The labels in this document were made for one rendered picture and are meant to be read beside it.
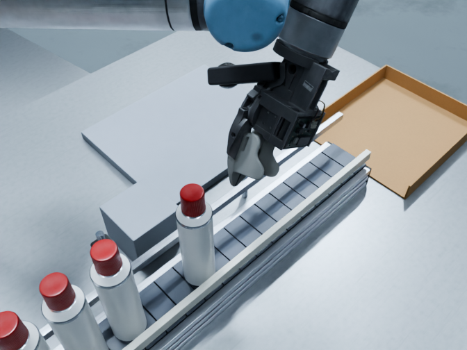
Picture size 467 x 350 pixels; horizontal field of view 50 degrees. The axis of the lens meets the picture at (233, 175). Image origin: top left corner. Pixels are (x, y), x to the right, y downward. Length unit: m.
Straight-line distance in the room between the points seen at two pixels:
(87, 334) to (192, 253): 0.18
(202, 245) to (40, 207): 0.42
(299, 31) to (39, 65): 0.91
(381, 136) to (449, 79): 1.76
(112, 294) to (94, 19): 0.33
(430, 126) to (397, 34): 1.98
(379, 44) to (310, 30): 2.43
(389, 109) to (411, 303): 0.49
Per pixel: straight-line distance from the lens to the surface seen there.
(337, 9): 0.61
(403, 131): 1.17
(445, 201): 1.06
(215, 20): 0.46
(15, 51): 1.47
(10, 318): 0.61
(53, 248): 0.96
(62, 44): 3.06
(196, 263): 0.75
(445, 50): 3.10
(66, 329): 0.65
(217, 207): 0.80
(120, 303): 0.68
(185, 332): 0.79
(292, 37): 0.61
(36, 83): 1.34
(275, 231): 0.83
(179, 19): 0.49
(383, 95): 1.25
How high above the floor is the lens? 1.58
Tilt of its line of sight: 48 degrees down
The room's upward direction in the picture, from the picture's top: straight up
